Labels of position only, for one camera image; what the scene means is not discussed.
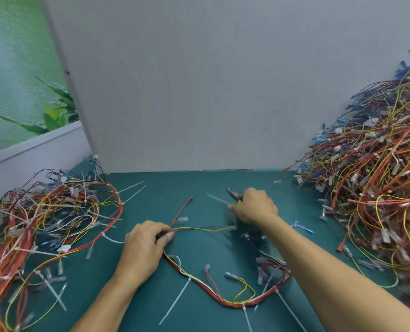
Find white cable tie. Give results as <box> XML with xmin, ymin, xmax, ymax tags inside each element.
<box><xmin>206</xmin><ymin>193</ymin><xmax>230</xmax><ymax>206</ymax></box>
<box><xmin>117</xmin><ymin>181</ymin><xmax>145</xmax><ymax>195</ymax></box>
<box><xmin>122</xmin><ymin>185</ymin><xmax>147</xmax><ymax>205</ymax></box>

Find large pile of wire harnesses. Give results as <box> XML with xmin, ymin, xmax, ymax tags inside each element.
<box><xmin>274</xmin><ymin>50</ymin><xmax>410</xmax><ymax>301</ymax></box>

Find yellow handled cutting pliers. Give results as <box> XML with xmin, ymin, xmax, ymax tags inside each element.
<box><xmin>226</xmin><ymin>187</ymin><xmax>244</xmax><ymax>205</ymax></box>

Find green plant poster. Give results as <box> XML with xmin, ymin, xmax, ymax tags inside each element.
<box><xmin>0</xmin><ymin>0</ymin><xmax>81</xmax><ymax>158</ymax></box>

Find person's right hand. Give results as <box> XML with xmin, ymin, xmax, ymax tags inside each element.
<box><xmin>227</xmin><ymin>187</ymin><xmax>279</xmax><ymax>228</ymax></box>

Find person's right forearm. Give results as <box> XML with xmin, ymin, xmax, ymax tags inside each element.
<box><xmin>258</xmin><ymin>214</ymin><xmax>410</xmax><ymax>332</ymax></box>

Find person's left hand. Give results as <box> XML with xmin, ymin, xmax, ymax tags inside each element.
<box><xmin>116</xmin><ymin>220</ymin><xmax>175</xmax><ymax>284</ymax></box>

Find white partition board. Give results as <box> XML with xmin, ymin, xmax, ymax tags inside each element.
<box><xmin>41</xmin><ymin>0</ymin><xmax>410</xmax><ymax>173</ymax></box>

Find red yellow wire harness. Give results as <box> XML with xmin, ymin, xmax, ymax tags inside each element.
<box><xmin>156</xmin><ymin>196</ymin><xmax>308</xmax><ymax>332</ymax></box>

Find small pile of tied harnesses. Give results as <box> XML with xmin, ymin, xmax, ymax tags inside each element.
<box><xmin>0</xmin><ymin>155</ymin><xmax>125</xmax><ymax>332</ymax></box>

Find person's left forearm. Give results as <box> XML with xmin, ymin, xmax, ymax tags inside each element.
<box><xmin>70</xmin><ymin>270</ymin><xmax>147</xmax><ymax>332</ymax></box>

